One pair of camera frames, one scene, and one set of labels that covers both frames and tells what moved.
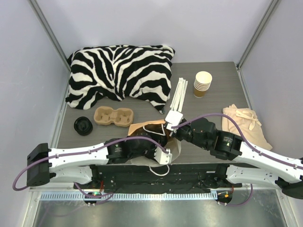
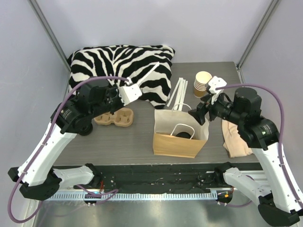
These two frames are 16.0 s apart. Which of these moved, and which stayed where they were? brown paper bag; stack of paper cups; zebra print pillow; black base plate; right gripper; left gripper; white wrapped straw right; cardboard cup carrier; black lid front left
Moved: brown paper bag; left gripper; right gripper
Stayed: white wrapped straw right; cardboard cup carrier; black lid front left; zebra print pillow; stack of paper cups; black base plate
